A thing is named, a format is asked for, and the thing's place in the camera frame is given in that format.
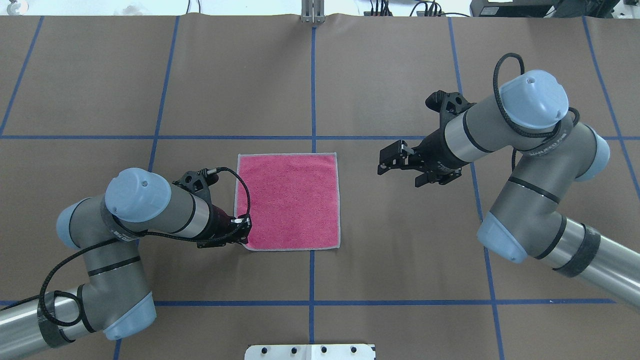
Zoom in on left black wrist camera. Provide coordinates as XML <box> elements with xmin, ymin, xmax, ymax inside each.
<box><xmin>171</xmin><ymin>168</ymin><xmax>219</xmax><ymax>196</ymax></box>

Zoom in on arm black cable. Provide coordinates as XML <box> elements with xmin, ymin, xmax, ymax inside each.
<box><xmin>492</xmin><ymin>52</ymin><xmax>581</xmax><ymax>173</ymax></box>
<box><xmin>39</xmin><ymin>166</ymin><xmax>252</xmax><ymax>328</ymax></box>

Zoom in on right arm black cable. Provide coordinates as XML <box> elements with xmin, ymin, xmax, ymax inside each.
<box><xmin>492</xmin><ymin>52</ymin><xmax>581</xmax><ymax>173</ymax></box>

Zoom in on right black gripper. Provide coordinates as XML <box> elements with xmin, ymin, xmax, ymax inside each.
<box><xmin>378</xmin><ymin>131</ymin><xmax>463</xmax><ymax>188</ymax></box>

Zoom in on pink and grey towel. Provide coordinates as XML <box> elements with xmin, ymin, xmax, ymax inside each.
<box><xmin>234</xmin><ymin>152</ymin><xmax>341</xmax><ymax>252</ymax></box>

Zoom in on black power adapter box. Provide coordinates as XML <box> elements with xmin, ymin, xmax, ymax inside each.
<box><xmin>469</xmin><ymin>0</ymin><xmax>554</xmax><ymax>18</ymax></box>

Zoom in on aluminium frame post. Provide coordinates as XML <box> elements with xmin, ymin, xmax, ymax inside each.
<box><xmin>300</xmin><ymin>0</ymin><xmax>326</xmax><ymax>25</ymax></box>

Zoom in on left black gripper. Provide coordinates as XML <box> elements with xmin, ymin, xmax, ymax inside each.
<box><xmin>196</xmin><ymin>205</ymin><xmax>252</xmax><ymax>249</ymax></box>

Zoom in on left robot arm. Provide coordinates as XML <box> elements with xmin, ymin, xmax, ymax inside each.
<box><xmin>1</xmin><ymin>167</ymin><xmax>252</xmax><ymax>360</ymax></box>

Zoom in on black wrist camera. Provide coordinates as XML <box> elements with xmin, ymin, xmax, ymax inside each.
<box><xmin>171</xmin><ymin>168</ymin><xmax>219</xmax><ymax>196</ymax></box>
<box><xmin>425</xmin><ymin>89</ymin><xmax>477</xmax><ymax>129</ymax></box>

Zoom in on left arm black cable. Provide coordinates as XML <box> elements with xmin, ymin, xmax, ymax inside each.
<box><xmin>39</xmin><ymin>166</ymin><xmax>252</xmax><ymax>328</ymax></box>

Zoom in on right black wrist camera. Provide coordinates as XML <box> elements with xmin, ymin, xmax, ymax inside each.
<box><xmin>425</xmin><ymin>89</ymin><xmax>477</xmax><ymax>129</ymax></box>

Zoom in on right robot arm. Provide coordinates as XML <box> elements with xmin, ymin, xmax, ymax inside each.
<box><xmin>377</xmin><ymin>69</ymin><xmax>640</xmax><ymax>311</ymax></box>

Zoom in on white central pedestal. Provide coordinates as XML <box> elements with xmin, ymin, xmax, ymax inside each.
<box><xmin>244</xmin><ymin>343</ymin><xmax>377</xmax><ymax>360</ymax></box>

